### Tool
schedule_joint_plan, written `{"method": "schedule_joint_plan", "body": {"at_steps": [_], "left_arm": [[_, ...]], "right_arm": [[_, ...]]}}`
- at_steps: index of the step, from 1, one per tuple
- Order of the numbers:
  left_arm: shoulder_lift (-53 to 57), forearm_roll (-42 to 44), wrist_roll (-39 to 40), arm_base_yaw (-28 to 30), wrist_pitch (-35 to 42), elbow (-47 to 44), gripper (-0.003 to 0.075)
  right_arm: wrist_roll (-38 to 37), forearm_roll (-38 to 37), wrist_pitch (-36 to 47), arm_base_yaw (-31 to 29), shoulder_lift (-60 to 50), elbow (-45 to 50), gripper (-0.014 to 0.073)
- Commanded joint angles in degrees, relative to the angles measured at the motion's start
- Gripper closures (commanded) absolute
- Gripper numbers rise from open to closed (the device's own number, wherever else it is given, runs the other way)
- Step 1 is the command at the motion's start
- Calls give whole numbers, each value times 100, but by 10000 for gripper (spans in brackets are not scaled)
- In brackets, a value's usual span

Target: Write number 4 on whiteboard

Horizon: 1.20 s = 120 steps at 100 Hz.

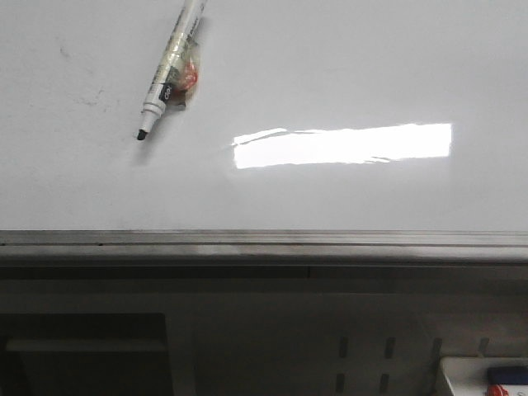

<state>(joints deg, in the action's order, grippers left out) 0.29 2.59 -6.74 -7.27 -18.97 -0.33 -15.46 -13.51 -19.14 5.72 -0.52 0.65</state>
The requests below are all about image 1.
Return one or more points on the white whiteboard marker black tip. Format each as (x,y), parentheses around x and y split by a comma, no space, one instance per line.
(170,66)

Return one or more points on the white whiteboard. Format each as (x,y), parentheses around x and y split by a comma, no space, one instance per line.
(318,115)

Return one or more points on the white storage box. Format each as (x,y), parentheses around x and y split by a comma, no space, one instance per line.
(469,375)

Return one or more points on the blue eraser block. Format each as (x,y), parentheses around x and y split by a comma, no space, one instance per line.
(512,375)

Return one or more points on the white slotted bracket panel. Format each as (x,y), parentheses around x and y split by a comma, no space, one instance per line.
(402,355)

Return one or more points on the aluminium whiteboard tray rail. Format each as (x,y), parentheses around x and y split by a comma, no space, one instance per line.
(264,249)

